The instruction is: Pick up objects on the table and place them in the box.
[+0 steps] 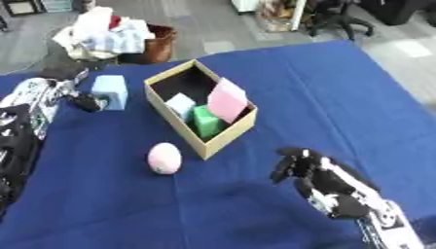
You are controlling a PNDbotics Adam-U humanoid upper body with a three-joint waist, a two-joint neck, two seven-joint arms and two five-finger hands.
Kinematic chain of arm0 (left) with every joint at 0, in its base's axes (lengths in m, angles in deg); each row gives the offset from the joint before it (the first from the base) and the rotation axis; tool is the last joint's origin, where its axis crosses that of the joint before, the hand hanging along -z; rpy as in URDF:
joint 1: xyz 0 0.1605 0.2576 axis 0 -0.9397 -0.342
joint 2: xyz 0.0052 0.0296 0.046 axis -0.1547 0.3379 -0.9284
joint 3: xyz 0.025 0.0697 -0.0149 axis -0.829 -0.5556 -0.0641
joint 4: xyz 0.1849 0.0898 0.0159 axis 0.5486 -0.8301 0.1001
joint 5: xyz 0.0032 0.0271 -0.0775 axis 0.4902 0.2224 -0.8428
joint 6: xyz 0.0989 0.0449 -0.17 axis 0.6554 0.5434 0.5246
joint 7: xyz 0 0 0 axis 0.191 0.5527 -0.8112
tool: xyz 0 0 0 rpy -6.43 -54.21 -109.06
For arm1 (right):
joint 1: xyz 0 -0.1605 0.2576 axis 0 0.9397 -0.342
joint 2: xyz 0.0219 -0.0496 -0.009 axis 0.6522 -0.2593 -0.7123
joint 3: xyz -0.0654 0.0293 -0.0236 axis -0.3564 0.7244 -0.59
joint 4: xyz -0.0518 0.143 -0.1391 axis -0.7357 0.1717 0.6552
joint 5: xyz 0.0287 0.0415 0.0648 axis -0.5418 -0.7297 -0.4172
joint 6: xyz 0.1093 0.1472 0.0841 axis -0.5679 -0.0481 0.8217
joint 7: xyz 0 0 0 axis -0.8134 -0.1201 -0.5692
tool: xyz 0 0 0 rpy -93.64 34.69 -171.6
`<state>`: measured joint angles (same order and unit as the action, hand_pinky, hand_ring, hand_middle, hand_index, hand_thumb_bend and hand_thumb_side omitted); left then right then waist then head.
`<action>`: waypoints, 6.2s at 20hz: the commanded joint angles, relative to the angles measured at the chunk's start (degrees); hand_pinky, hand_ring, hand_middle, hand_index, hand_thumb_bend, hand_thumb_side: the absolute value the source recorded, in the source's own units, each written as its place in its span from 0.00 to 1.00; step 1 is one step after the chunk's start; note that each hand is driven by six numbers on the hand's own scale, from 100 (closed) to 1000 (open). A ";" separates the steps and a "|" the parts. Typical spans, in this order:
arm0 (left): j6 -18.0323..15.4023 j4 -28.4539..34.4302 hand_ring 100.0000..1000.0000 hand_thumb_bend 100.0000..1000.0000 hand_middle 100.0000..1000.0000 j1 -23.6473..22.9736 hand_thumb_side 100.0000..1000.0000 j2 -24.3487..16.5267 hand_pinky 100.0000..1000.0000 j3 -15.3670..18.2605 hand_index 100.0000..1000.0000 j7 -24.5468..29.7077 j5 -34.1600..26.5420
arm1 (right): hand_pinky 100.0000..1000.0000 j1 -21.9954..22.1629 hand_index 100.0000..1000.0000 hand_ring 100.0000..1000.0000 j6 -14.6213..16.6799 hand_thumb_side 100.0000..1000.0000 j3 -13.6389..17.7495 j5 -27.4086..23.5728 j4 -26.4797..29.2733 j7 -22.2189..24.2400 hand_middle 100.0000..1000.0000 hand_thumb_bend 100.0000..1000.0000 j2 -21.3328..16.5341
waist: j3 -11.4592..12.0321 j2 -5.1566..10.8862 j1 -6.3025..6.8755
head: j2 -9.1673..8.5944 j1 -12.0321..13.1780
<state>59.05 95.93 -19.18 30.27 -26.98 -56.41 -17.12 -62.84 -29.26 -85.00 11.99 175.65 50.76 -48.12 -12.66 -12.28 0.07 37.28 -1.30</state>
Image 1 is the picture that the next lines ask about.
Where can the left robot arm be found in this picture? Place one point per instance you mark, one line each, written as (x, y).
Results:
(28, 110)

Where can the tan cardboard box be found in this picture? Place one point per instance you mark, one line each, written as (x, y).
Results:
(200, 107)

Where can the pale blue foam cube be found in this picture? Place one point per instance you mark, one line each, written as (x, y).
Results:
(181, 104)

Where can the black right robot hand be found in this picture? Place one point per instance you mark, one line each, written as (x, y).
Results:
(329, 184)

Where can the pink egg-shaped ball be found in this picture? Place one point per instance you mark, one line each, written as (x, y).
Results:
(164, 158)

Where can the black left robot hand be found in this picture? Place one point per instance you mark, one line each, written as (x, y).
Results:
(88, 101)

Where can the dark framed board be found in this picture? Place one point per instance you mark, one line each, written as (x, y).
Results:
(22, 7)

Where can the light blue foam block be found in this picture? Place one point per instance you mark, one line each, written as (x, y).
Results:
(110, 91)

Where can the green foam block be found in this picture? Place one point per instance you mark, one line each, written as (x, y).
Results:
(206, 121)

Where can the pile of clothes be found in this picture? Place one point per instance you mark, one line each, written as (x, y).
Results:
(105, 34)

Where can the brown bag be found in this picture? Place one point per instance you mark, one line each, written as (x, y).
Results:
(153, 45)

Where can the pink foam block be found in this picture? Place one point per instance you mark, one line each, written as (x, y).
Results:
(227, 100)

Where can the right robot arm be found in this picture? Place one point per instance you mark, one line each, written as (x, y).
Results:
(392, 227)

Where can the black office chair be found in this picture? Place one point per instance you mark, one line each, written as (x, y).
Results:
(339, 16)

